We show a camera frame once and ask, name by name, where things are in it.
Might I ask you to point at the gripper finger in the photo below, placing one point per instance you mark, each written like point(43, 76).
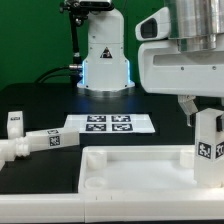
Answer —
point(220, 123)

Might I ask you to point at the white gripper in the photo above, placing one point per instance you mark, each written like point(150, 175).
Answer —
point(165, 70)

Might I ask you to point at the white desk tabletop tray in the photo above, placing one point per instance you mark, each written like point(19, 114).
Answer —
point(152, 168)

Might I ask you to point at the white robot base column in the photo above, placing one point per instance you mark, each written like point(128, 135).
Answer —
point(106, 70)

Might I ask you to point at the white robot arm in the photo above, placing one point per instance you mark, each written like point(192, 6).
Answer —
point(182, 51)

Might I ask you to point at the white marker sheet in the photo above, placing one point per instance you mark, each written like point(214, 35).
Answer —
point(111, 123)

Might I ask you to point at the white front fence bar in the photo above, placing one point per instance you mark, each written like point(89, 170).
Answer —
point(207, 204)

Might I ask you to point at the white obstacle wall left piece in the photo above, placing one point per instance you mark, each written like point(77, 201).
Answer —
point(7, 152)

